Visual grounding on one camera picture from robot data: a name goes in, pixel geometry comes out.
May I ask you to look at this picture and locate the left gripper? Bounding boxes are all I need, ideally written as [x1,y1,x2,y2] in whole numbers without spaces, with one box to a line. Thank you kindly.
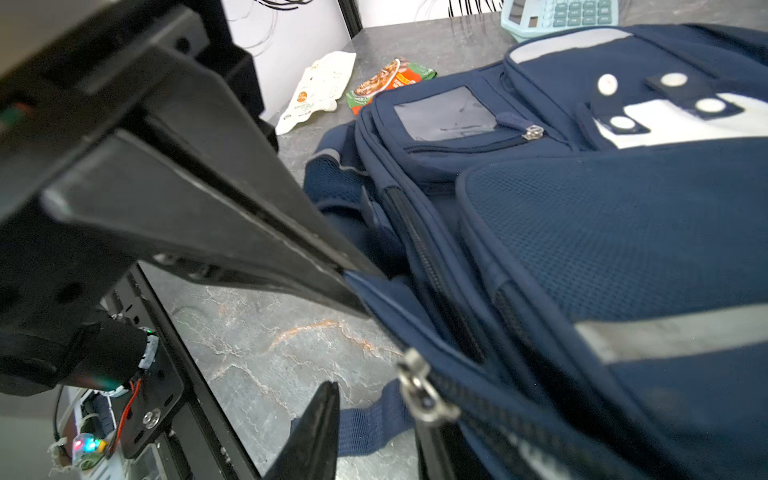
[1,1,378,372]

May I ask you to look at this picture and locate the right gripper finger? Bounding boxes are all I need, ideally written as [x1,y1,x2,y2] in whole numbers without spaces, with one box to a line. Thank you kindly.
[263,381,340,480]

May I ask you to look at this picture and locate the navy blue student backpack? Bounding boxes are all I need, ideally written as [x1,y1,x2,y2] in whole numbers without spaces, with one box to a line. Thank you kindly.
[304,24,767,479]

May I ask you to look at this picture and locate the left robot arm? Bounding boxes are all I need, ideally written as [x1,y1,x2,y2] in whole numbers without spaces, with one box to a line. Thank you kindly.
[1,1,377,396]

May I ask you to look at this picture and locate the white cream food pouch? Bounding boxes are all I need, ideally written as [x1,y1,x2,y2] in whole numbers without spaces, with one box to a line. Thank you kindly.
[275,51,357,136]

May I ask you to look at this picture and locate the orange green snack packet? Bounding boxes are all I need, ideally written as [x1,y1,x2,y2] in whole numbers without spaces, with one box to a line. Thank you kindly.
[346,57,438,116]

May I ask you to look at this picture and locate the teal calculator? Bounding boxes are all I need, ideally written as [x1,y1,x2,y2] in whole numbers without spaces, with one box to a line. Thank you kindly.
[500,0,621,43]

